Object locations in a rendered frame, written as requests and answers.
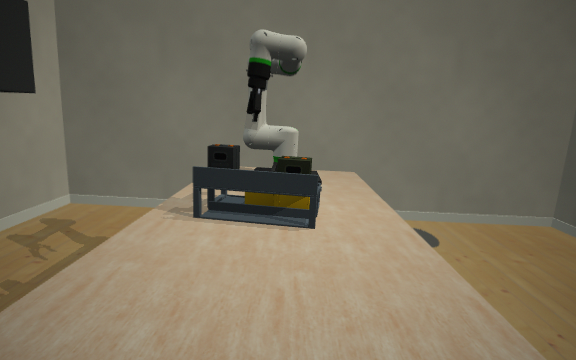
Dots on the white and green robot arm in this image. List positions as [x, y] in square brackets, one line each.
[264, 47]

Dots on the yellow open-front bin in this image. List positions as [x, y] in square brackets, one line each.
[293, 201]
[261, 199]

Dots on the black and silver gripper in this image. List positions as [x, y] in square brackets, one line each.
[255, 99]

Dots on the dark grey case with orange patches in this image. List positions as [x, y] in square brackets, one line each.
[224, 156]

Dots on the dark green case with orange latches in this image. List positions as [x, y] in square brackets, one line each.
[298, 165]

